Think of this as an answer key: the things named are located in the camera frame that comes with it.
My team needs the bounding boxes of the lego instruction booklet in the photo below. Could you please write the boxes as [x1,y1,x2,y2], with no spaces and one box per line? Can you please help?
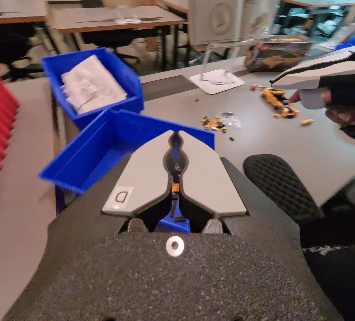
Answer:
[189,0,283,47]

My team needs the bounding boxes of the black mesh chair armrest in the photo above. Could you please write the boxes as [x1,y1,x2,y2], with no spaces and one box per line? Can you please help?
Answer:
[244,155,325,224]

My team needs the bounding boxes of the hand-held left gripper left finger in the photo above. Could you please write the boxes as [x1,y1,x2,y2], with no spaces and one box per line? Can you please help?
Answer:
[102,130,177,232]

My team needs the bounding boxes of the pile of small lego pieces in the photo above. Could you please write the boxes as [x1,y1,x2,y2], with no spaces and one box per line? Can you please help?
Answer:
[200,115,228,131]

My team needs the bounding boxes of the black orange lego piece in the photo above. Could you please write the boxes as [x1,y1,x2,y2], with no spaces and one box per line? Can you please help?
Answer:
[170,180,186,222]

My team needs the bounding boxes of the clear plastic bag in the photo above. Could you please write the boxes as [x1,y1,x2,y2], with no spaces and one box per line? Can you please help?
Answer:
[220,111,242,129]

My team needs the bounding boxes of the black lego set box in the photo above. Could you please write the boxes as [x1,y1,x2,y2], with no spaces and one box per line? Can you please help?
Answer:
[245,37,312,72]

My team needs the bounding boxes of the heap of white paper bags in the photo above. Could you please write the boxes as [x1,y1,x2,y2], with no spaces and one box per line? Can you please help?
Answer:
[60,55,128,115]

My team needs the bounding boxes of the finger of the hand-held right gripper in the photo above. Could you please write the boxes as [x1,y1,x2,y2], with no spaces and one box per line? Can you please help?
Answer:
[271,60,355,90]
[280,50,355,78]

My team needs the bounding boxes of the white book stand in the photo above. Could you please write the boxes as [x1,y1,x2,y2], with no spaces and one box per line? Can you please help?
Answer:
[189,39,262,94]

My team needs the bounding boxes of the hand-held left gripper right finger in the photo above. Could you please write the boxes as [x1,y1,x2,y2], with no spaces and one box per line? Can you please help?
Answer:
[178,130,248,232]

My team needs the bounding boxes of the clear acrylic stand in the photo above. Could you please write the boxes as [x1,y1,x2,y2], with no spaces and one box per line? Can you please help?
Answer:
[114,6,142,24]

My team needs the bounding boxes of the person's right hand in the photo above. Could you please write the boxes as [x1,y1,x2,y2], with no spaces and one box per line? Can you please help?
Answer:
[288,89,355,127]

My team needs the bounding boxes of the yellow lego car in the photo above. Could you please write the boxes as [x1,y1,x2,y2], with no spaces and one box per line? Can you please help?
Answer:
[261,88,300,119]

